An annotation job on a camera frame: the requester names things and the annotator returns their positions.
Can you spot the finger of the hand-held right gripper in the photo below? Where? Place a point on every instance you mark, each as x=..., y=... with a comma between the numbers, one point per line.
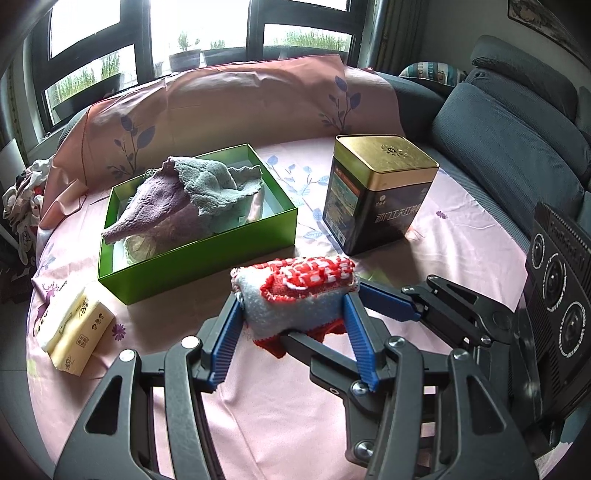
x=323, y=364
x=392, y=304

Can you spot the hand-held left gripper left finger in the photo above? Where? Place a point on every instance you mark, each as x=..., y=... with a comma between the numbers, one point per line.
x=224, y=341

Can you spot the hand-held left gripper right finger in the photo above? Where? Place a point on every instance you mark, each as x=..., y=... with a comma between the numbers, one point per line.
x=362, y=337

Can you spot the red white blue towel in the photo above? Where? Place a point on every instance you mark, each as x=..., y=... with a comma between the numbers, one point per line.
x=295, y=300

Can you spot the green cardboard box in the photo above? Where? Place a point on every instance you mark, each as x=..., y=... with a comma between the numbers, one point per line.
x=194, y=272

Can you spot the lilac organza scrunchie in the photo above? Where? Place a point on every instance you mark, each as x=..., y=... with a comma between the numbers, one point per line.
x=138, y=247

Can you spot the purple fleece cloth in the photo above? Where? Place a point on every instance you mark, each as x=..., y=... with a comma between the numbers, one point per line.
x=157, y=203

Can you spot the grey-green fleece cloth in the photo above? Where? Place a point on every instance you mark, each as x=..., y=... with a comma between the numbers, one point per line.
x=207, y=180

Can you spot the pink floral bed sheet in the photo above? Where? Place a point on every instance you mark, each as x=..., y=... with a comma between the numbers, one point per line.
x=277, y=420

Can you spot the black tea tin gold lid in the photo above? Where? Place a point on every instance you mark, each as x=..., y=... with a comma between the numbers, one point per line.
x=374, y=217

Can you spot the grey sofa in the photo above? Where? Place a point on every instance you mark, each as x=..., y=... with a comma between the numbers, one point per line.
x=508, y=138

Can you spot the striped pillow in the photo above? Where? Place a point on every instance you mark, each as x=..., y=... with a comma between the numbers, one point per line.
x=431, y=74

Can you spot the pile of clothes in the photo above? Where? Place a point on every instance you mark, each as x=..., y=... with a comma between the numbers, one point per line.
x=23, y=194

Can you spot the grey curtain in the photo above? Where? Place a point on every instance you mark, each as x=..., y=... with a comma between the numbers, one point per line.
x=392, y=32

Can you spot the long planter with grass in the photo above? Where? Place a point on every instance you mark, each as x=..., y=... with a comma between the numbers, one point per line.
x=87, y=92

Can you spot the round pot with tall plants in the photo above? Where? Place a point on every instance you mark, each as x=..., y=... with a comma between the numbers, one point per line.
x=184, y=60

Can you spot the dark rectangular planter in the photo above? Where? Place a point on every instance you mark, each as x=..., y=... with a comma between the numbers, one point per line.
x=224, y=56

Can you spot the framed wall picture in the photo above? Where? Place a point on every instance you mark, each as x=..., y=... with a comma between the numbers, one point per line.
x=545, y=18

